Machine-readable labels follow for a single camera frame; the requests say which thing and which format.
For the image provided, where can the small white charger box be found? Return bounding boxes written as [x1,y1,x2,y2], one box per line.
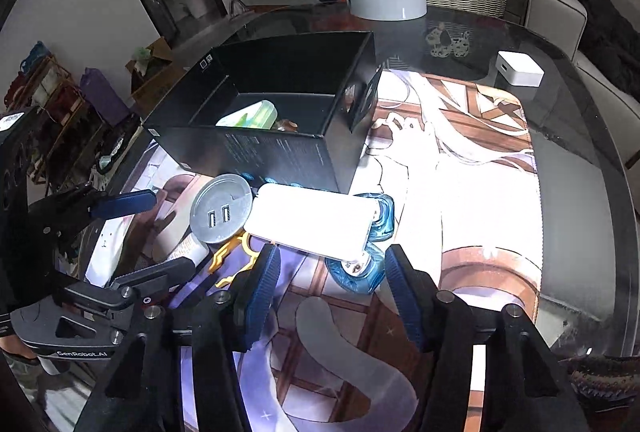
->
[495,51,545,88]

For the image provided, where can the green plastic bottle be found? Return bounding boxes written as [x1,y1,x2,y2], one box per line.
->
[216,100,278,130]

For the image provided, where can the printed desk mat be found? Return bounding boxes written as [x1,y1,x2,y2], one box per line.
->
[85,69,543,432]

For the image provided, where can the white power bank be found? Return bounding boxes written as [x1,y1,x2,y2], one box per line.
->
[243,183,379,261]

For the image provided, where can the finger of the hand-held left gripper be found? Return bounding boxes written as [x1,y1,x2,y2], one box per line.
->
[52,257,198,313]
[27,184,157,238]

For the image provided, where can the black cardboard box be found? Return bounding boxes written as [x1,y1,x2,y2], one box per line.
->
[142,31,384,195]

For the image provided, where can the black shiny object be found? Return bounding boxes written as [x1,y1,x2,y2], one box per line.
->
[95,122,132,174]

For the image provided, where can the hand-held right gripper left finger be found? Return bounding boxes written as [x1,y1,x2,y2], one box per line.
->
[75,244,283,432]

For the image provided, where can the shoe rack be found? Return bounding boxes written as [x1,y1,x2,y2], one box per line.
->
[0,42,101,185]

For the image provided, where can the yellow plastic frame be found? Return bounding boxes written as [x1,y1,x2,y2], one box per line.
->
[209,232,261,289]

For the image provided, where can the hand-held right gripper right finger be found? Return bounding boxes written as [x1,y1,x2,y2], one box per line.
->
[384,244,593,432]

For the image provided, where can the brown cardboard box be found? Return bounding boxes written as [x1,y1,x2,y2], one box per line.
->
[125,37,186,113]

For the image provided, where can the light grey sofa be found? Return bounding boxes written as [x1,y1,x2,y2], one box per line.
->
[525,0,640,163]

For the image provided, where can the black coat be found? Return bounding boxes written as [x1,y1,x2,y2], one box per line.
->
[520,0,640,83]

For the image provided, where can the purple bag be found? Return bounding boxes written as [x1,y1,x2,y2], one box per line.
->
[80,67,130,125]

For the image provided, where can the blue plastic tape dispenser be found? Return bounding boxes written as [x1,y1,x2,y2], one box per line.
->
[325,193,396,295]

